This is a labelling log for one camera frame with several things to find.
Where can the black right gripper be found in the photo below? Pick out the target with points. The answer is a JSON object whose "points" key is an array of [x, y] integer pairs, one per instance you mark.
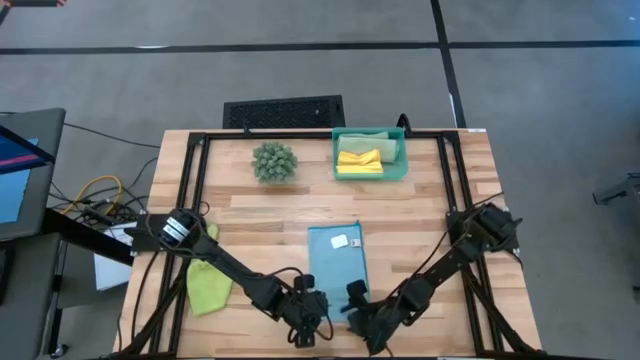
{"points": [[377, 320]]}

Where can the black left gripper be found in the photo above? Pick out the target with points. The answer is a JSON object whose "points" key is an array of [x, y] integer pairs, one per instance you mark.
{"points": [[307, 310]]}

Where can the light blue microfiber towel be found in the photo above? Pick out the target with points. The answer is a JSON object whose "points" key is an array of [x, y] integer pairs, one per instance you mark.
{"points": [[337, 270]]}

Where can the yellow microfiber towel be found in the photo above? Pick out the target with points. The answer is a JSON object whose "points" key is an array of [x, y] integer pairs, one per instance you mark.
{"points": [[357, 162]]}

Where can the pale green microfiber towel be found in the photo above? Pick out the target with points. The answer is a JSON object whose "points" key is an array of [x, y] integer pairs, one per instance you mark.
{"points": [[367, 140]]}

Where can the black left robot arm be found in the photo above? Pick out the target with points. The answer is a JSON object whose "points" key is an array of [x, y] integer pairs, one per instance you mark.
{"points": [[235, 270]]}

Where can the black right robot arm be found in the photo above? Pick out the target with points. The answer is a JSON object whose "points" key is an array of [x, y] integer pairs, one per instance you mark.
{"points": [[450, 260]]}

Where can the lime green microfiber towel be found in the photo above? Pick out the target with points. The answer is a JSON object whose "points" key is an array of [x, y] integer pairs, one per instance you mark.
{"points": [[207, 287]]}

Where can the teal plastic basket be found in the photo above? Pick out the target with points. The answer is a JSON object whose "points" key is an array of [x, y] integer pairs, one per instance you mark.
{"points": [[395, 172]]}

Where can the white paper hang tag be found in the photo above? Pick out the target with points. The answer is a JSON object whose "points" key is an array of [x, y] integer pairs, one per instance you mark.
{"points": [[339, 241]]}

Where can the potted artificial green plant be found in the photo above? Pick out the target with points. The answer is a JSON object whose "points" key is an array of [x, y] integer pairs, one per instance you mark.
{"points": [[274, 162]]}

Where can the white paper sheet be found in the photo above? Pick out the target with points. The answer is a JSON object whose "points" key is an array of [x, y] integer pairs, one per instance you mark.
{"points": [[112, 272]]}

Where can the black desk bar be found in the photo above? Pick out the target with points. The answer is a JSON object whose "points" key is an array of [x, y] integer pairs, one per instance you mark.
{"points": [[85, 237]]}

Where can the black stand foot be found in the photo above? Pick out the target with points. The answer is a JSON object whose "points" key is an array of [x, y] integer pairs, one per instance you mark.
{"points": [[620, 192]]}

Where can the grey computer monitor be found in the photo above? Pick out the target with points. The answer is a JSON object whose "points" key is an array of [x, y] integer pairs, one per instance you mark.
{"points": [[47, 175]]}

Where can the black bar with orange ends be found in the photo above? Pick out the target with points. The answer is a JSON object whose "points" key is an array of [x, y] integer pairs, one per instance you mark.
{"points": [[30, 2]]}

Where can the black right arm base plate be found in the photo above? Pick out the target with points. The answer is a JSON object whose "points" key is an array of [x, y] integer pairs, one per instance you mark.
{"points": [[505, 245]]}

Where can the black aluminium table frame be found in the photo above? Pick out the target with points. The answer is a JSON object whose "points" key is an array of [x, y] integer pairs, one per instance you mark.
{"points": [[300, 135]]}

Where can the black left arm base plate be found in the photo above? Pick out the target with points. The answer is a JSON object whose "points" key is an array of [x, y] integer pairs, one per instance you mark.
{"points": [[145, 242]]}

